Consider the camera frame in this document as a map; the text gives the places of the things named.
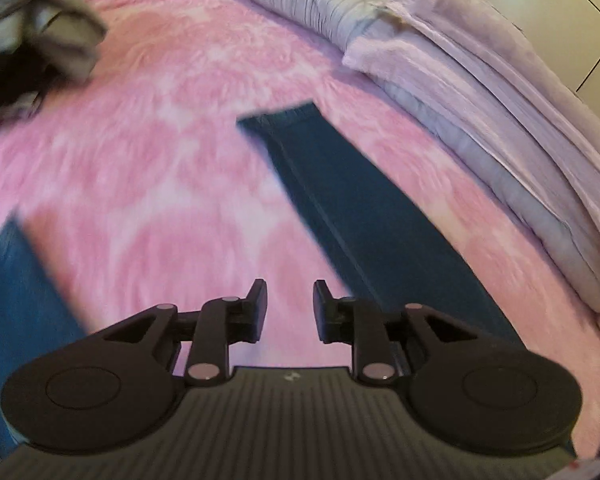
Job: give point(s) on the blue denim pants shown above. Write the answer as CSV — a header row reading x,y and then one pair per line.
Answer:
x,y
355,220

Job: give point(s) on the lilac pillow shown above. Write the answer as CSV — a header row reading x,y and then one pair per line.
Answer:
x,y
505,50
420,65

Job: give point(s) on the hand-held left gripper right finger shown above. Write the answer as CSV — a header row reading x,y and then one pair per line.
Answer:
x,y
321,310

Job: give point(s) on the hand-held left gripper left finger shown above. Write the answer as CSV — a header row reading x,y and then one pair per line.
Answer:
x,y
260,307

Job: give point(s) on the pink rose blanket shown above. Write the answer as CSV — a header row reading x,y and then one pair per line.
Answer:
x,y
155,160

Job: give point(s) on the black crumpled garment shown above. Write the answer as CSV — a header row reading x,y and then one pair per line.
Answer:
x,y
15,75

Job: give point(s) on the grey crumpled garment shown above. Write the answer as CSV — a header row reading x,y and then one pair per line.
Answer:
x,y
60,25

